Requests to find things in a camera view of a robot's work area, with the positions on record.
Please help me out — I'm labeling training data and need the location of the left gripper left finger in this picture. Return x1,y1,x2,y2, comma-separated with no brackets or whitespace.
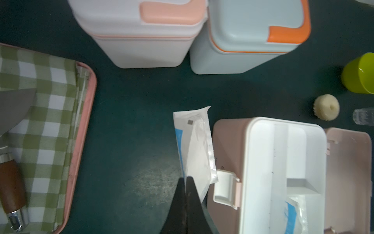
160,178,187,234

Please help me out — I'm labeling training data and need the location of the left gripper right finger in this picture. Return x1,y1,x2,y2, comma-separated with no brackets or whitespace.
186,176,213,234

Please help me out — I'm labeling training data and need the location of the pink first aid box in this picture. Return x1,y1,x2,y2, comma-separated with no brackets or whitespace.
207,117,373,234

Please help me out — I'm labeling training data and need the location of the gauze packet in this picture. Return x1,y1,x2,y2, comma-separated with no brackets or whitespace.
284,195,309,234
173,106,218,202

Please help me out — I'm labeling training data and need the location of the green table mat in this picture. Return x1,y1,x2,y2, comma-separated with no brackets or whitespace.
1,1,374,234

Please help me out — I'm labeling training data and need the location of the pink tray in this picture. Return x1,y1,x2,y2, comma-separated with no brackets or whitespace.
1,45,97,234

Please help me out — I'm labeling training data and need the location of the green checkered cloth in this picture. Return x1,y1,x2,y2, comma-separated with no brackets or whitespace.
1,45,95,234

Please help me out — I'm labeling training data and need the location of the cream round brush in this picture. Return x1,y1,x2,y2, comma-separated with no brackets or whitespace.
313,94,340,121

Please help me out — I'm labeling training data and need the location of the clear plastic cup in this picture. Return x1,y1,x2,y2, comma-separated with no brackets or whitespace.
353,107,374,126

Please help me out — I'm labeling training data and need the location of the green bowl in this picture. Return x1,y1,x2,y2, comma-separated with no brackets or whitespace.
341,53,374,94

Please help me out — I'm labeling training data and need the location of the blue box orange handle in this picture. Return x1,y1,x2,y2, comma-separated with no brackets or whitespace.
190,0,311,75

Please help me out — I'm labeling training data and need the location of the white box peach handle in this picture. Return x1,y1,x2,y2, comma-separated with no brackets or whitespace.
69,0,208,69

